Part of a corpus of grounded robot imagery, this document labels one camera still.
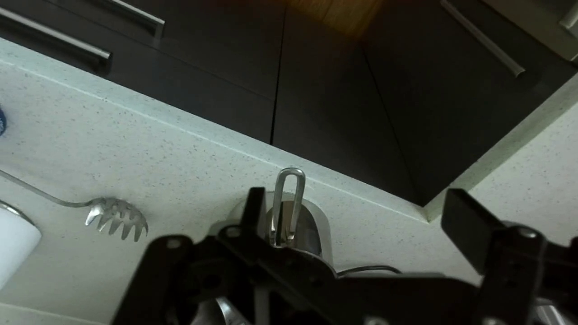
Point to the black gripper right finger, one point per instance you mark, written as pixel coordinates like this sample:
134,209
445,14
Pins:
517,272

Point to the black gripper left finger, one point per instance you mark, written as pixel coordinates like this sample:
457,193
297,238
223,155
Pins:
181,277

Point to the dark lower kitchen cabinet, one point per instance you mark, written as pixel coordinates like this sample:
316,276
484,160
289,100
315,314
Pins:
336,102

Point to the silver spaghetti spoon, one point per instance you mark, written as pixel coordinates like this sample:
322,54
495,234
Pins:
114,218

